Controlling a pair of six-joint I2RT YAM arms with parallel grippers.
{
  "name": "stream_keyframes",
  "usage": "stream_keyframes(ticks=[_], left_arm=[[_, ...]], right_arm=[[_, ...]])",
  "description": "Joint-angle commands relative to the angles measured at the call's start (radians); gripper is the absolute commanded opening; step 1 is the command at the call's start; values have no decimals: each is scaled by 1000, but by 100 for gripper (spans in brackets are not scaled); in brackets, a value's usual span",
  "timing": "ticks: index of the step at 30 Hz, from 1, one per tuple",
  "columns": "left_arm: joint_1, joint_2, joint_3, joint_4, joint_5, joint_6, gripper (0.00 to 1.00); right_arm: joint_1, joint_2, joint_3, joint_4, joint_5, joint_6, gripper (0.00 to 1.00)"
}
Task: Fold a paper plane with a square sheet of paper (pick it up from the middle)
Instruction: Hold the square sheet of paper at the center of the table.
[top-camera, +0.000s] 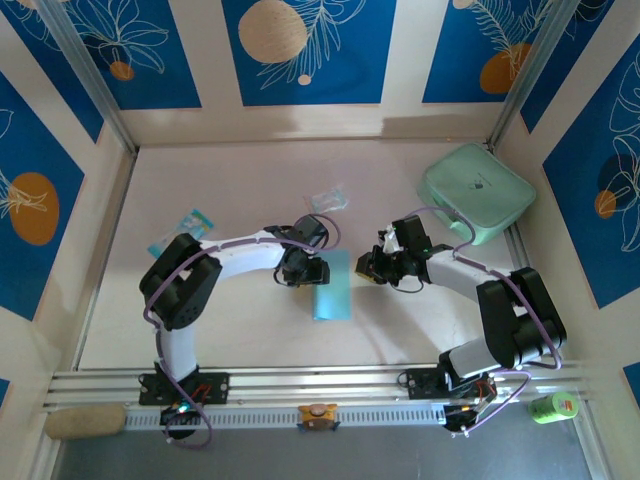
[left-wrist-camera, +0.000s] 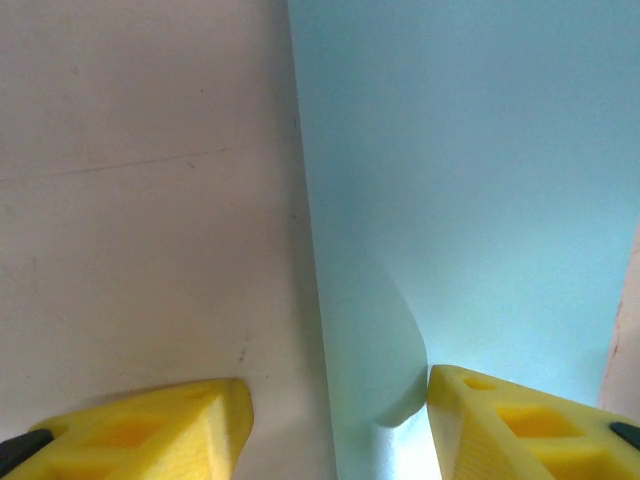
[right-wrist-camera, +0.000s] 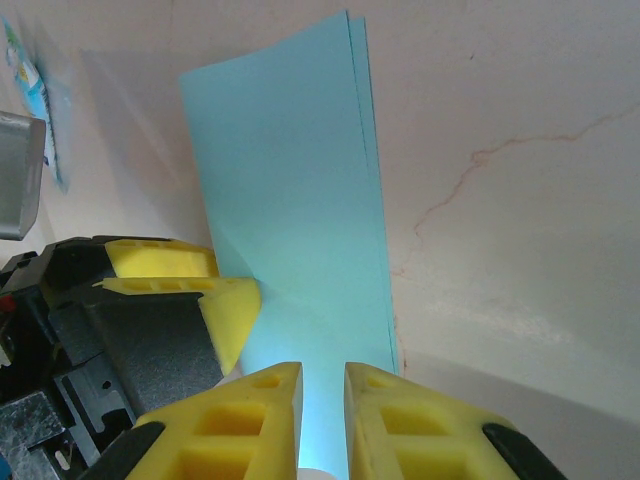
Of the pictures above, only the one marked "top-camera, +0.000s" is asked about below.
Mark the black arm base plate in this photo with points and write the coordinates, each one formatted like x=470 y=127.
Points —
x=220 y=387
x=422 y=382

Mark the small clear plastic bag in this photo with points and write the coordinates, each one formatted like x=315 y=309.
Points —
x=327 y=201

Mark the black connector board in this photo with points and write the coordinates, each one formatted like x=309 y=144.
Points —
x=180 y=415
x=462 y=417

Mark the aluminium mounting rail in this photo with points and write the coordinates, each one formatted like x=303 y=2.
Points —
x=320 y=382

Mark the light blue paper sheet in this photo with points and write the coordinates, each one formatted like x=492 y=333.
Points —
x=335 y=295

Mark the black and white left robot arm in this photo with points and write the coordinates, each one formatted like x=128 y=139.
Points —
x=180 y=285

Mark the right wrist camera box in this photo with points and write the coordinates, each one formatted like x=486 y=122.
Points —
x=412 y=232

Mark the blue printed snack packet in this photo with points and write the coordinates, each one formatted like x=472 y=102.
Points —
x=192 y=222

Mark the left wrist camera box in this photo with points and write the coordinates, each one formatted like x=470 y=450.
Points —
x=312 y=230

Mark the green cup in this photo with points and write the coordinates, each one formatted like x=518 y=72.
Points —
x=552 y=408

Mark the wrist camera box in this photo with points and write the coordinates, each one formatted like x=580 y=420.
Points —
x=312 y=230
x=412 y=232

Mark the mint green zip pouch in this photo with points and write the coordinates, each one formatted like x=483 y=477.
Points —
x=480 y=185

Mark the aluminium frame post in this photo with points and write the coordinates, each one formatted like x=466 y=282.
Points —
x=530 y=70
x=90 y=75

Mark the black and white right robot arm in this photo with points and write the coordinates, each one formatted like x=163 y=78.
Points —
x=520 y=315

